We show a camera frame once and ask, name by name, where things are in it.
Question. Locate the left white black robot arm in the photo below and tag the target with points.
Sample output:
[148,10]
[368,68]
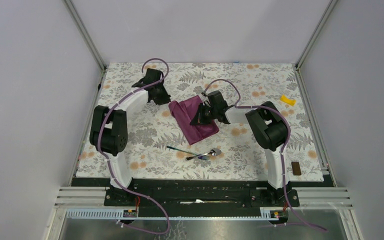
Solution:
[109,127]

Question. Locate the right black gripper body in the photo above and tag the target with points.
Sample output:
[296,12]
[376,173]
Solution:
[214,110]

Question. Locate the dark brown block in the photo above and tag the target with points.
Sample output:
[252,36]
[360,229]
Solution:
[296,168]

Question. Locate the yellow plastic piece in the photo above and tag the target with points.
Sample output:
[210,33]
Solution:
[288,101]

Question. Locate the iridescent fork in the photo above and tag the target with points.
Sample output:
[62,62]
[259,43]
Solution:
[192,155]

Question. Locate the aluminium frame post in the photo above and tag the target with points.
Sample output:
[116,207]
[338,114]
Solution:
[318,29]
[84,33]

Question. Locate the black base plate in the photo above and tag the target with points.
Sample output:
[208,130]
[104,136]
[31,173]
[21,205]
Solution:
[170,193]

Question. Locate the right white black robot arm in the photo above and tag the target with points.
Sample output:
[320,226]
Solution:
[268,126]

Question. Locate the right aluminium frame post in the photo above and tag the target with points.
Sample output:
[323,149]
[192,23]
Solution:
[318,29]

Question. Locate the slotted cable duct rail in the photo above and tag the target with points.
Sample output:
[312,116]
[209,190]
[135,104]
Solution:
[182,212]

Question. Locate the purple cloth napkin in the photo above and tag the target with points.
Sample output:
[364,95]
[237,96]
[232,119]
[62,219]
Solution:
[184,112]

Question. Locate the floral patterned tablecloth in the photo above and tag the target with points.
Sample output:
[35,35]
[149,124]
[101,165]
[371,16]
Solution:
[153,128]

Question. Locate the iridescent spoon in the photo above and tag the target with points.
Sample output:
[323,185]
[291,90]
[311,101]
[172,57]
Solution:
[213,153]

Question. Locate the left aluminium frame post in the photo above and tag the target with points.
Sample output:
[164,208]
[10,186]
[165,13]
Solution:
[84,33]

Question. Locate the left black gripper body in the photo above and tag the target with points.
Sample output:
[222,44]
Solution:
[162,96]

